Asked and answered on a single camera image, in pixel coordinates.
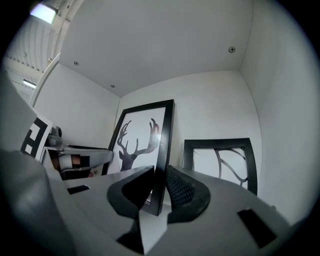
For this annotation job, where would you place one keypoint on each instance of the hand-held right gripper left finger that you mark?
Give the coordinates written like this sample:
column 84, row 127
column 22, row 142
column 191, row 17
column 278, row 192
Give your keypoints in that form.
column 130, row 192

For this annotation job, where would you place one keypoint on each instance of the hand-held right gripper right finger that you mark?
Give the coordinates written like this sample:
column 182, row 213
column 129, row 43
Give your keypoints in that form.
column 185, row 195

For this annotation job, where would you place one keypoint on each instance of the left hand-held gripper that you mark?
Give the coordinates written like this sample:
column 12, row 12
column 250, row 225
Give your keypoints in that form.
column 82, row 152

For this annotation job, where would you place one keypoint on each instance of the black deer picture frame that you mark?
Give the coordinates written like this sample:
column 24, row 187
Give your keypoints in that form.
column 168, row 135

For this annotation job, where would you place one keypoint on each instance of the white shelf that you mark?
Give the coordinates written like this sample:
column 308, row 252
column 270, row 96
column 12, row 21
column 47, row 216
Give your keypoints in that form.
column 155, row 50

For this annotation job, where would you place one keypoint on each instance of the rectangular ceiling light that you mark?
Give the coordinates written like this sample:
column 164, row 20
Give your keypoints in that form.
column 29, row 83
column 43, row 12

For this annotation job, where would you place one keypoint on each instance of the black leaf picture frame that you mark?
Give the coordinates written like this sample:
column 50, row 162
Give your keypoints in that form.
column 220, row 143

